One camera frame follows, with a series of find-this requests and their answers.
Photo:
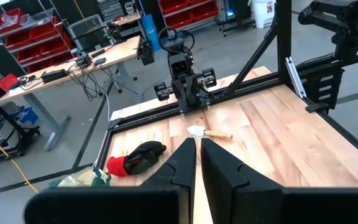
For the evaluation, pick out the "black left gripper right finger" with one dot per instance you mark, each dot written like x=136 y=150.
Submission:
x=219 y=174

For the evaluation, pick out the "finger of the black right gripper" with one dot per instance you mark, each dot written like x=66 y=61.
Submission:
x=201 y=96
x=183 y=96

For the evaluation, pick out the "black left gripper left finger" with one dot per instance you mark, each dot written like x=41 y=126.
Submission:
x=182 y=168

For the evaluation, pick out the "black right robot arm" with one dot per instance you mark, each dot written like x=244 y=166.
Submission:
x=175 y=46

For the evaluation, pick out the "beige green gardening bag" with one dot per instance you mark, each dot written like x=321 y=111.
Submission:
x=82 y=179

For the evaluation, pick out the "black box on desk edge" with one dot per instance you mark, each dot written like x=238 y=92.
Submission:
x=147 y=53

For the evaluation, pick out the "metal shelf red bins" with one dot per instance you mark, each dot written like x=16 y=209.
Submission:
x=191 y=12
x=42 y=31

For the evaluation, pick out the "blue cylinder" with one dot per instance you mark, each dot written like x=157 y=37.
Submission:
x=151 y=31

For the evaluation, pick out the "wooden desk grey legs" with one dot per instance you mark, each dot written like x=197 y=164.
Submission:
x=117 y=53

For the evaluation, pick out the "white trash bin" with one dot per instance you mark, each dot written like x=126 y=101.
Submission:
x=261 y=14

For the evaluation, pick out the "small wooden desk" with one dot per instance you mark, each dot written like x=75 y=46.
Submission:
x=129 y=19

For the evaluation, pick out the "black crate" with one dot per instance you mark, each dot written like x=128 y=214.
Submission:
x=110 y=9

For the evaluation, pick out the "grey mesh office chair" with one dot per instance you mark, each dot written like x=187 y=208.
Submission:
x=89 y=31

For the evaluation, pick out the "black power brick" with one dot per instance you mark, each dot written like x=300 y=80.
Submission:
x=54 y=75

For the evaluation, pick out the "blue box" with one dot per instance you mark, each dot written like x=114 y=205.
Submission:
x=26 y=115

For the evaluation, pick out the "red box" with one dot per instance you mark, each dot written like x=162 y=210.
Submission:
x=7 y=82

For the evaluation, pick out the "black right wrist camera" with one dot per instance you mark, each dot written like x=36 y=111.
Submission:
x=180 y=66

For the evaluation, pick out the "black aluminium rig frame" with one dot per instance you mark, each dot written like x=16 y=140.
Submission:
x=283 y=37

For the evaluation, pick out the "silver aluminium bracket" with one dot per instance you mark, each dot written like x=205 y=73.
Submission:
x=295 y=79

